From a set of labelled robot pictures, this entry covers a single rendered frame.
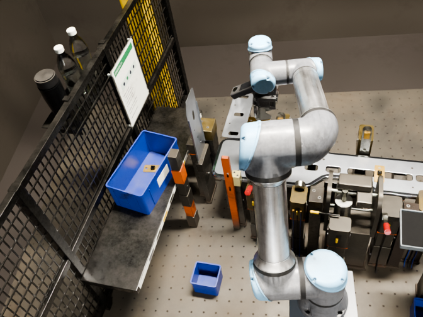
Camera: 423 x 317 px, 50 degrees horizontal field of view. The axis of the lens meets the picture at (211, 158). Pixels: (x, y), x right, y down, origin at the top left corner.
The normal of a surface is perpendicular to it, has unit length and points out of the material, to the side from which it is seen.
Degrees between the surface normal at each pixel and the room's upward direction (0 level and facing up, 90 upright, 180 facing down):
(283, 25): 90
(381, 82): 0
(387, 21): 90
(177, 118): 0
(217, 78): 0
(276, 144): 42
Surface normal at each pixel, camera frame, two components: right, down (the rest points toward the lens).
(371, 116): -0.14, -0.64
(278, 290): -0.01, 0.43
